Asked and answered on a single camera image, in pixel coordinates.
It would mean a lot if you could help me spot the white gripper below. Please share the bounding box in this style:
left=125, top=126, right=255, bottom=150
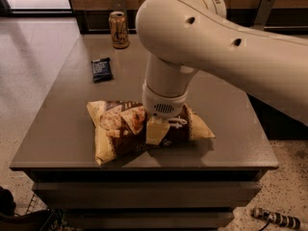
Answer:
left=142, top=84, right=188, bottom=145

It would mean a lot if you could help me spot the brown sea salt chip bag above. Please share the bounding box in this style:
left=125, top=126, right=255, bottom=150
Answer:
left=87, top=100, right=216, bottom=167

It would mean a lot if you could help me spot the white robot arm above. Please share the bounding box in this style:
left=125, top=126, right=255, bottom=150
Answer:
left=136, top=0, right=308, bottom=140

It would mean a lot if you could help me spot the orange soda can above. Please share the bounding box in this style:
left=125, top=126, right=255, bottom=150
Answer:
left=109, top=11, right=129, bottom=49

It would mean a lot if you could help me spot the grey drawer cabinet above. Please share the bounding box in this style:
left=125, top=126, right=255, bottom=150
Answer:
left=11, top=35, right=278, bottom=231

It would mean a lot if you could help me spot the dark blue snack bar wrapper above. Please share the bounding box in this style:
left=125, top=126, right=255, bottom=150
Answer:
left=91, top=58, right=113, bottom=83

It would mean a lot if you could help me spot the striped cylindrical tool on floor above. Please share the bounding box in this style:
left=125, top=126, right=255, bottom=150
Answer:
left=250, top=207, right=308, bottom=231

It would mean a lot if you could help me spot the left metal wall bracket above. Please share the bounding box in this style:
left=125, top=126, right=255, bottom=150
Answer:
left=112, top=0, right=127, bottom=17

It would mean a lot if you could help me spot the metal wall bracket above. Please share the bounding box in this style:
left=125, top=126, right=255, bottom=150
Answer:
left=112, top=0, right=127, bottom=17
left=252, top=0, right=275, bottom=30

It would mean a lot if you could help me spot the dark wire basket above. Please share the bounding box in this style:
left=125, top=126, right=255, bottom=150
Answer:
left=0, top=189, right=64, bottom=231

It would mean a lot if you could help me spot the right metal wall bracket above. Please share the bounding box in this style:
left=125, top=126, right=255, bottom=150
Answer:
left=252, top=0, right=275, bottom=30

